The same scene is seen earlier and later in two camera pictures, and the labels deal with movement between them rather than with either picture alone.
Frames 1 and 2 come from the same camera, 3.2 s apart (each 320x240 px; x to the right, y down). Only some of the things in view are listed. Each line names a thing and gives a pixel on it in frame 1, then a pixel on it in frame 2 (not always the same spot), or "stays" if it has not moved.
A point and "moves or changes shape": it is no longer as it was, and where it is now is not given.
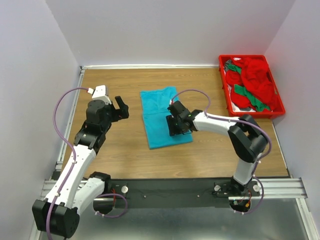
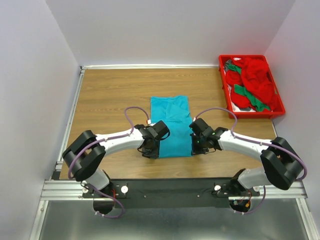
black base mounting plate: (172, 193) stays
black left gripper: (121, 113) -> (155, 153)
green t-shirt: (258, 104) stays
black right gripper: (170, 120) -> (195, 150)
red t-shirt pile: (255, 77) stays
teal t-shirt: (155, 103) moves or changes shape
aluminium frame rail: (284, 189) stays
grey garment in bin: (227, 63) stays
